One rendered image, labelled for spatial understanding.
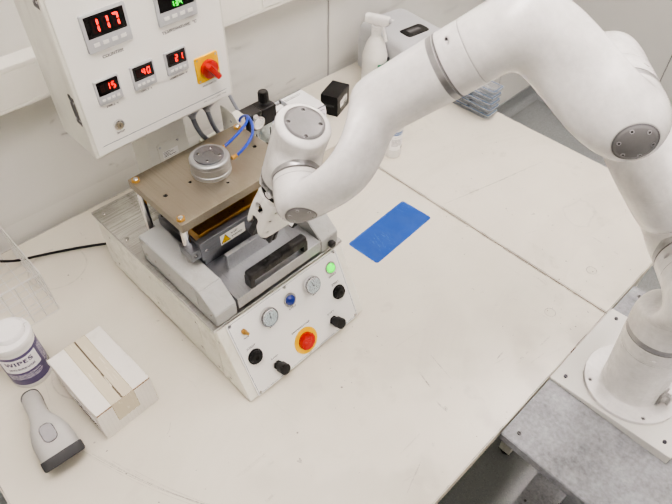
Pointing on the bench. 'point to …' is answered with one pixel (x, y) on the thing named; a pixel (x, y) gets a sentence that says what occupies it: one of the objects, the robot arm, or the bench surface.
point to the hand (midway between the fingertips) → (268, 230)
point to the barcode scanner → (49, 433)
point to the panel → (291, 321)
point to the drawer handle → (275, 259)
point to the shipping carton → (103, 381)
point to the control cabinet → (132, 71)
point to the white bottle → (395, 145)
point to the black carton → (335, 97)
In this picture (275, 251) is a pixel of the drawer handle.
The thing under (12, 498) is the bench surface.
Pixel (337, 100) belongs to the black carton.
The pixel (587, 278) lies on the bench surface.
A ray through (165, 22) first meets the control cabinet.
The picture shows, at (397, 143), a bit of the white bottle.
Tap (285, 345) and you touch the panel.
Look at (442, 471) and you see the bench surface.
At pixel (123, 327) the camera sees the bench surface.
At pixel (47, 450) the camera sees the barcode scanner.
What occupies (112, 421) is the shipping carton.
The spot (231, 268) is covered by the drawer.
